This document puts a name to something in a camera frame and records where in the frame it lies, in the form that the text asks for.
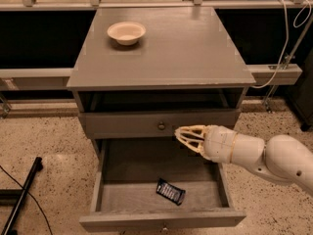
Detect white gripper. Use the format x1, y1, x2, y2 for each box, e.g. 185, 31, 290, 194
174, 125, 238, 164

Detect dark rxbar blueberry wrapper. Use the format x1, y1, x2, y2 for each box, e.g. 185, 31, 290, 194
156, 178, 186, 206

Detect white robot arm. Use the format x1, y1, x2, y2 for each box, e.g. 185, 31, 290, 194
174, 125, 313, 195

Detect brass top drawer knob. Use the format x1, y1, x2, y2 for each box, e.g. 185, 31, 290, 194
157, 121, 166, 130

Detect brass drawer knob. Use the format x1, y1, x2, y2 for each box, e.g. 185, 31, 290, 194
161, 223, 168, 231
157, 121, 166, 130

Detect open grey middle drawer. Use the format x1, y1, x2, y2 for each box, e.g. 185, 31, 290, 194
80, 137, 246, 232

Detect brass middle drawer knob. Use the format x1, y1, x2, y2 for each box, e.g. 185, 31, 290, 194
161, 223, 168, 231

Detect grey wooden cabinet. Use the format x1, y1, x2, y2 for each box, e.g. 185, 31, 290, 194
67, 6, 256, 159

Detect dark cart at right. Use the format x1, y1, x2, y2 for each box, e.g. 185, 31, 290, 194
287, 49, 313, 131

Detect white paper bowl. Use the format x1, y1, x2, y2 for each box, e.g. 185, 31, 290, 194
107, 22, 146, 46

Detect black metal stand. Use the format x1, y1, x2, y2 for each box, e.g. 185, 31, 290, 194
1, 157, 43, 235

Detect thin black cable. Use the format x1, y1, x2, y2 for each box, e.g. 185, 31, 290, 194
0, 164, 54, 235

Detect metal railing frame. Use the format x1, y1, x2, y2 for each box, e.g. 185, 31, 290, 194
0, 0, 313, 119

